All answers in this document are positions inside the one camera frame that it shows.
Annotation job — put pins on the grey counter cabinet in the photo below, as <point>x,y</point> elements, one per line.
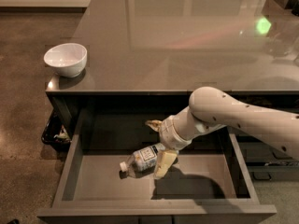
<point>145,57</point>

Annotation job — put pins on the open grey top drawer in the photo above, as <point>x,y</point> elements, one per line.
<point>210,183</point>

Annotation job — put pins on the dark lower drawer unit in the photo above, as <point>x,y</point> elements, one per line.
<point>264,162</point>

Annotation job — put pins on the black bin with trash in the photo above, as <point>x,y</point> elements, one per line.
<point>55,135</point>

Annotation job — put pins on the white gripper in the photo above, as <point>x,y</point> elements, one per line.
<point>168,134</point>

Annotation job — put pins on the white ceramic bowl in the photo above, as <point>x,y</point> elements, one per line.
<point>67,60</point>

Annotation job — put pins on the clear plastic water bottle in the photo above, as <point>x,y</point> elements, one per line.
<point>141,160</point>

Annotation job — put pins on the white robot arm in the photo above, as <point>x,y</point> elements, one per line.
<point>210,109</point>

